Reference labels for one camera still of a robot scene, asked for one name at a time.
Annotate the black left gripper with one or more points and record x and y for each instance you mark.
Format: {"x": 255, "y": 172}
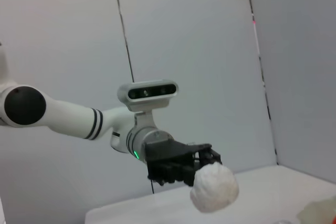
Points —
{"x": 168, "y": 154}

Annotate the white paper ball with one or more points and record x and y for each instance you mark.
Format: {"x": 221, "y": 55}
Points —
{"x": 214, "y": 190}

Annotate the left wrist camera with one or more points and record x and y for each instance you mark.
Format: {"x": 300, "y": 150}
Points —
{"x": 147, "y": 94}

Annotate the green glass fruit plate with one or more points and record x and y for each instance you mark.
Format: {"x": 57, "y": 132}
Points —
{"x": 317, "y": 211}

